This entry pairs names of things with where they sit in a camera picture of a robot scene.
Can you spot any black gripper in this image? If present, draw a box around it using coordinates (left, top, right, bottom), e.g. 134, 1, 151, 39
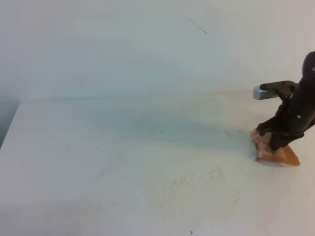
256, 76, 315, 150

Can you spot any pink striped stained rag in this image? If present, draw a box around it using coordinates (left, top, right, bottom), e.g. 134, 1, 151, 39
250, 129, 300, 167

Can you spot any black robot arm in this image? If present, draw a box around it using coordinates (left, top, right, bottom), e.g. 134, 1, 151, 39
253, 52, 315, 151

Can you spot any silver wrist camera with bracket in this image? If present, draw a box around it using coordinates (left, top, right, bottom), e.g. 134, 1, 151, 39
252, 81, 298, 102

